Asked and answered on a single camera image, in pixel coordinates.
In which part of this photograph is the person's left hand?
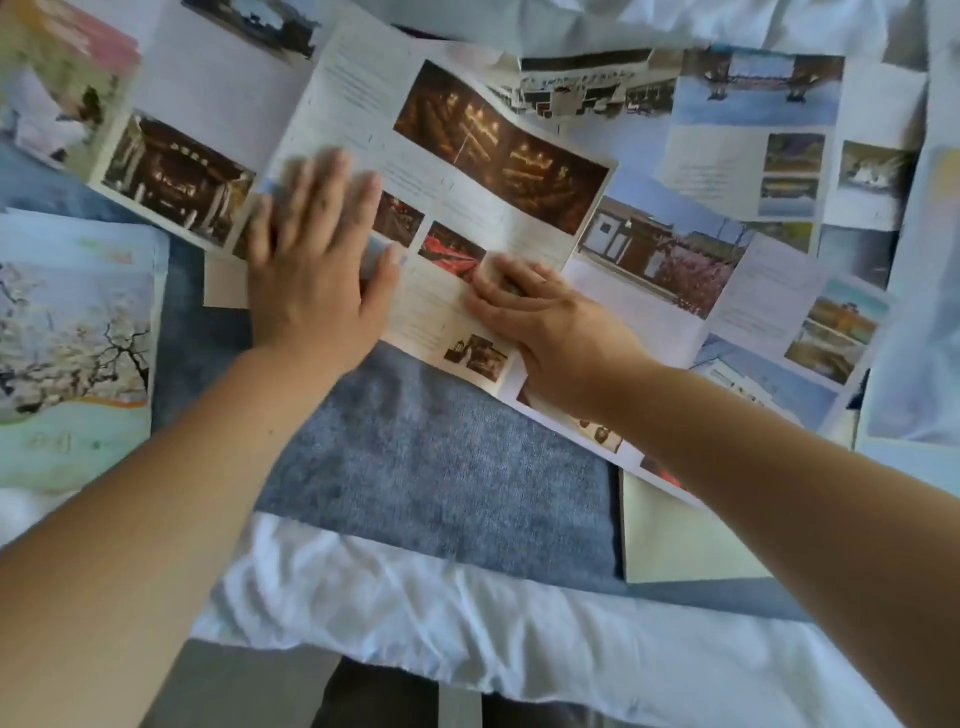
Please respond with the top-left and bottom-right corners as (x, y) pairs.
(247, 147), (406, 369)

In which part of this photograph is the person's right hand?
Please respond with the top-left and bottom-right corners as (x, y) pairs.
(464, 254), (661, 421)

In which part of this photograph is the pale green leaflet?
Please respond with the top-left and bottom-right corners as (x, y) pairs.
(620, 468), (774, 586)

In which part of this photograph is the brown jar cover brochure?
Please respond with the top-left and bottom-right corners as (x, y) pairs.
(0, 0), (898, 508)

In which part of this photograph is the blossom tree brochure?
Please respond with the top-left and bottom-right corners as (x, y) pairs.
(0, 209), (170, 493)

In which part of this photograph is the white hotel bed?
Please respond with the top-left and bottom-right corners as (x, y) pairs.
(0, 0), (960, 728)

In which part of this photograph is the red monument cover brochure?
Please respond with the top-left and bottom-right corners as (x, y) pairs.
(203, 44), (931, 310)

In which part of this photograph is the pale blue painted brochure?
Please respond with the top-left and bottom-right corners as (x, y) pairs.
(854, 142), (960, 481)

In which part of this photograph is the person's left forearm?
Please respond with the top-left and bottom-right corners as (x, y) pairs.
(0, 344), (376, 728)

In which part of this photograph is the person's right forearm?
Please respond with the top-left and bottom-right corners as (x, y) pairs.
(599, 359), (960, 728)

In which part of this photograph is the red and blue bed runner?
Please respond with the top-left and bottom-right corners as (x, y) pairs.
(0, 134), (826, 624)

